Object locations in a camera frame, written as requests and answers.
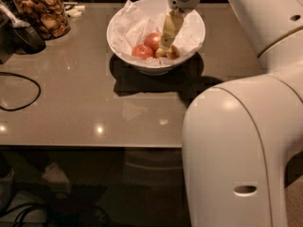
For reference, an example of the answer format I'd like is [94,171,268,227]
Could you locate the white shoe under table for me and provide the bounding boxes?
[42,163,71,196]

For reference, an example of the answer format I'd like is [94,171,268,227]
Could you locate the glass jar of dried chips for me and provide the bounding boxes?
[13,0,70,40]

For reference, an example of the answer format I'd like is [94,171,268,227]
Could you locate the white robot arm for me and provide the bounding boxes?
[182,0,303,227]

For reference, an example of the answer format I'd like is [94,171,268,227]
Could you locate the red apple front left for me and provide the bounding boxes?
[132,44,154,60]

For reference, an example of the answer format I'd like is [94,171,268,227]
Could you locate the small white items behind jar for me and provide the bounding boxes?
[64,3,85,18]

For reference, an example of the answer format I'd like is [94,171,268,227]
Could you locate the black cable on table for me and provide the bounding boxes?
[0,71,43,113]

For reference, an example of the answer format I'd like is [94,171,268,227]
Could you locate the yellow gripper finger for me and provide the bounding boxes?
[160,10,184,50]

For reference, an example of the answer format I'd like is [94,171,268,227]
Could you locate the red apple back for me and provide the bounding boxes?
[144,32,161,51]

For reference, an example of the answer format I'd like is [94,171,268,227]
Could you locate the yellowish red apple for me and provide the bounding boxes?
[155,45,180,60]

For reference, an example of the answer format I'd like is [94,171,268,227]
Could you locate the black round appliance with handle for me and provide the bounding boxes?
[0,3,45,54]

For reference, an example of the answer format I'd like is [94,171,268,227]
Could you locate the white crumpled paper liner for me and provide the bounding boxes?
[109,0,205,68]

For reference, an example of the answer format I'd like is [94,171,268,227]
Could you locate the white ceramic bowl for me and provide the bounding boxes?
[106,0,206,77]

